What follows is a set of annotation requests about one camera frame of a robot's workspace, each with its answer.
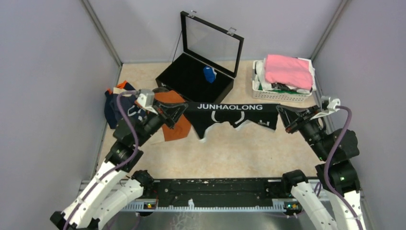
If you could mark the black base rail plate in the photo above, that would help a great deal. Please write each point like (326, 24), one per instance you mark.
(215, 193)

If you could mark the black display case glass lid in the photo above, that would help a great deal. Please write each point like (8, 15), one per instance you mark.
(203, 44)

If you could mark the orange underwear cream waistband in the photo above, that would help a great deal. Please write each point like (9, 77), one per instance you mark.
(183, 126)

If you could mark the white plastic basket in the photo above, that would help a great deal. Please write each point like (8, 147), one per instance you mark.
(291, 95)

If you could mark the white cloths in basket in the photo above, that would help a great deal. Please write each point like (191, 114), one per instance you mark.
(269, 86)

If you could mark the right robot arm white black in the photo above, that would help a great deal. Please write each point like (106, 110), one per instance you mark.
(337, 176)

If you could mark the pink folded cloth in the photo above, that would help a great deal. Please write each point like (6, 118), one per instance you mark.
(290, 71)

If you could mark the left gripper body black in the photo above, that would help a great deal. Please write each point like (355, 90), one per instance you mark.
(152, 122)

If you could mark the olive grey underwear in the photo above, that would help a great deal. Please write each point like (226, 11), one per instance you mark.
(160, 89)

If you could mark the navy underwear orange waistband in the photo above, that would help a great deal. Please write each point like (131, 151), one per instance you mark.
(112, 115)

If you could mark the dark blue underwear cream waistband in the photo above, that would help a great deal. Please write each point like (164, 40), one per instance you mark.
(128, 104)

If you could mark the black underwear white trim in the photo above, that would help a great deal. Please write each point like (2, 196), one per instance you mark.
(203, 116)

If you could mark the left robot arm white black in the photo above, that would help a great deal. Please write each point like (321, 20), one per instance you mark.
(95, 206)

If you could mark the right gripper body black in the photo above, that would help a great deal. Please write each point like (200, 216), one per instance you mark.
(310, 129)

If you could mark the royal blue underwear white trim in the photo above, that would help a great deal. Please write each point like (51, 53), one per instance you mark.
(209, 74)

